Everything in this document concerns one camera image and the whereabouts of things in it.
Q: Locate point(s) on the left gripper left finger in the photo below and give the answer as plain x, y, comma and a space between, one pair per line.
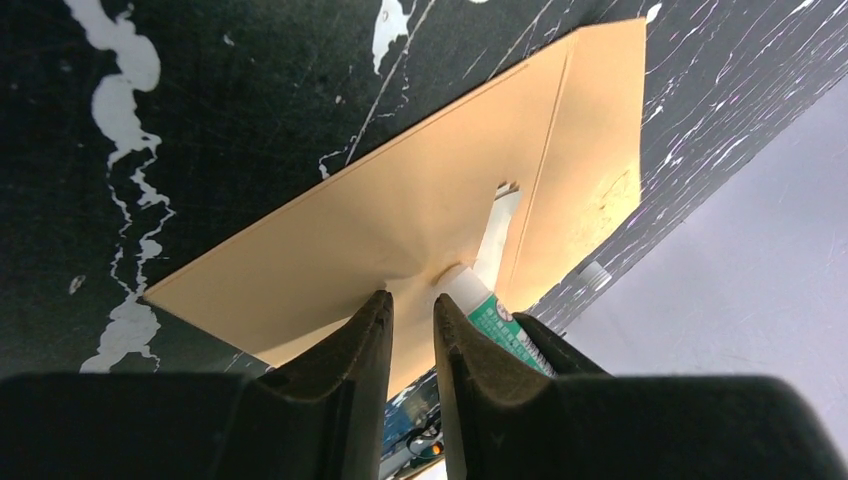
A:
319, 416

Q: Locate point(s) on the orange brown envelope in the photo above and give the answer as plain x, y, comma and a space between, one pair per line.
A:
563, 126

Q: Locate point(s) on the beige letter paper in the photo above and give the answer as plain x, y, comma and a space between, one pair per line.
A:
490, 253

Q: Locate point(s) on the green white glue stick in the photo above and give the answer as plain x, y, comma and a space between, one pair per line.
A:
487, 314

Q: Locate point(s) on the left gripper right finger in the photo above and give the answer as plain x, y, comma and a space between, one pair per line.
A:
504, 420

